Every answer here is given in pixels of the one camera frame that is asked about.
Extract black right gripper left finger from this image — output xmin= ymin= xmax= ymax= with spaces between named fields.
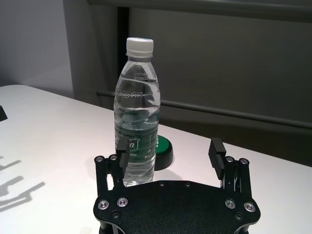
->
xmin=94 ymin=136 xmax=130 ymax=195

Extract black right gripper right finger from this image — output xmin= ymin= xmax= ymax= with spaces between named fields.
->
xmin=208 ymin=137 xmax=252 ymax=196

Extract clear water bottle green label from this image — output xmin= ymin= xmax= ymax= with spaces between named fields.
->
xmin=113 ymin=37 xmax=162 ymax=188

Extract green button black base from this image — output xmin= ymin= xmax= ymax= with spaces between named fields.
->
xmin=154 ymin=135 xmax=175 ymax=172

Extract grey horizontal rail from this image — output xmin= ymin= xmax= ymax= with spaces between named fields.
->
xmin=96 ymin=91 xmax=312 ymax=130

